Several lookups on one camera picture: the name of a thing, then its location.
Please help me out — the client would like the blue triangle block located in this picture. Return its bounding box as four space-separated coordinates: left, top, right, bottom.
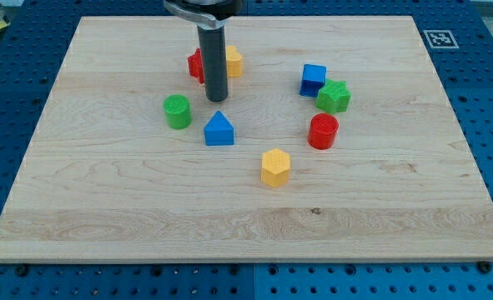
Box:
204 111 234 146

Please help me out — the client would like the yellow hexagon block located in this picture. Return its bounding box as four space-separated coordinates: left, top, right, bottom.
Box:
261 148 291 188

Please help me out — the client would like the green star block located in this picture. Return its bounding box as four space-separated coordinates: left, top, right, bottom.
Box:
314 79 351 114

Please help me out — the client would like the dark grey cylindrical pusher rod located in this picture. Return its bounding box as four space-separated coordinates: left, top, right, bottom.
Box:
198 27 229 102

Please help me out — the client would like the blue cube block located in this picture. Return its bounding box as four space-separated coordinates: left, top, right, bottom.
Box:
299 64 327 98

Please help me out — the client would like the green cylinder block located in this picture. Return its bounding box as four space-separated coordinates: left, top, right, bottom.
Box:
163 94 192 129

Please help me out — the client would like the red star block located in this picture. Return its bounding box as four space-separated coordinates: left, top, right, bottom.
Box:
187 47 204 84

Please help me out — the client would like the white fiducial marker tag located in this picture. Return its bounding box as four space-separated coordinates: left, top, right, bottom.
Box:
423 29 459 49

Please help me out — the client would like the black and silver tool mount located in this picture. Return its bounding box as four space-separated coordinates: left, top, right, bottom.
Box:
163 0 244 30

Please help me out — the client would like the light wooden board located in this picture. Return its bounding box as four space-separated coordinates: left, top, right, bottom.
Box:
0 16 493 264

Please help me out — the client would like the yellow heart block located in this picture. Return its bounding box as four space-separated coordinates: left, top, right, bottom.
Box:
225 45 243 78

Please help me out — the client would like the red cylinder block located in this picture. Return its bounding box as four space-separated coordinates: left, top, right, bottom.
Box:
307 112 339 150

